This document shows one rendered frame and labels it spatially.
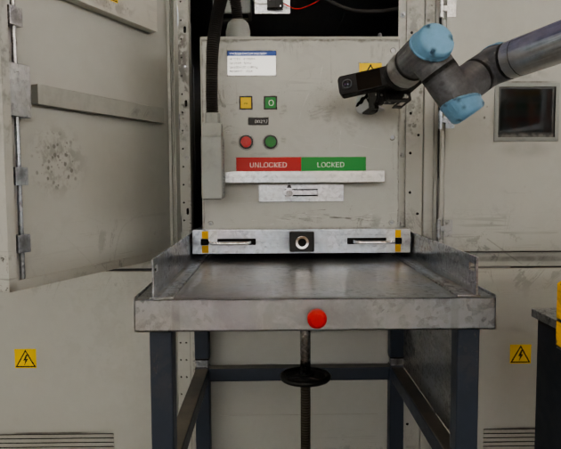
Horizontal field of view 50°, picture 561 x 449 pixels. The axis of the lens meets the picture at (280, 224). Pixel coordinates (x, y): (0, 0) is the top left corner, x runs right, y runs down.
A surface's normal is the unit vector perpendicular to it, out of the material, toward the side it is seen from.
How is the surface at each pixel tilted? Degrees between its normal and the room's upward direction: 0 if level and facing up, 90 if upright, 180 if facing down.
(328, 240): 90
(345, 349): 90
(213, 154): 90
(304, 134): 90
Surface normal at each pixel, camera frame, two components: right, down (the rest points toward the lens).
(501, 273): 0.01, 0.07
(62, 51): 0.93, 0.02
